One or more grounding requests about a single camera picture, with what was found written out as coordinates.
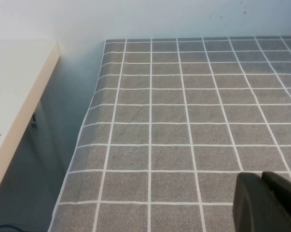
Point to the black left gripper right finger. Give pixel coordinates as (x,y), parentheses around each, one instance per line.
(287,198)

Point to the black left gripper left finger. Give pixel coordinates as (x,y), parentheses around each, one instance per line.
(251,205)

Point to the grey white-checked tablecloth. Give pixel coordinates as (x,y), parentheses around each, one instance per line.
(174,125)

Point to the white side table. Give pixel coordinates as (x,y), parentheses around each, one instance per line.
(15,84)

